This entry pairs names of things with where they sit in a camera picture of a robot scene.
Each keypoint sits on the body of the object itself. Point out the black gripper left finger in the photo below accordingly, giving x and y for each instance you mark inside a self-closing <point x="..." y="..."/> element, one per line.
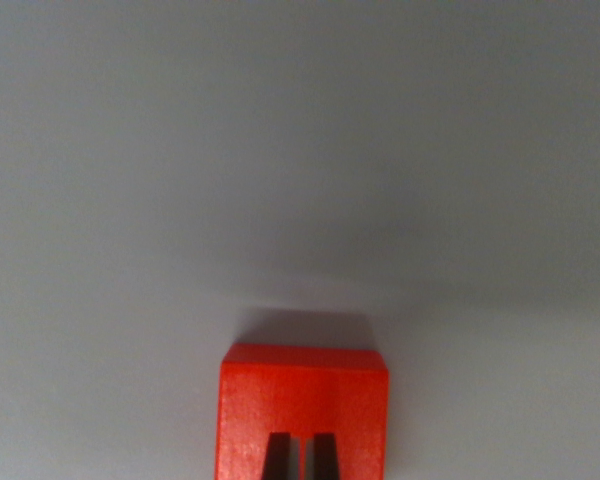
<point x="277" y="457"/>

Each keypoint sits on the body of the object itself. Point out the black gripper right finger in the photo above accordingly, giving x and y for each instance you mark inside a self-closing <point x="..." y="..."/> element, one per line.
<point x="325" y="457"/>

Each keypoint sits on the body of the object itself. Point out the red cube block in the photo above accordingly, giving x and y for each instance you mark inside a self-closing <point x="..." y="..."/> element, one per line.
<point x="300" y="395"/>

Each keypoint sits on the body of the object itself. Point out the grey plastic bin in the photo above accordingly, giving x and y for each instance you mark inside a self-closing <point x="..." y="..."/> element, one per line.
<point x="130" y="200"/>

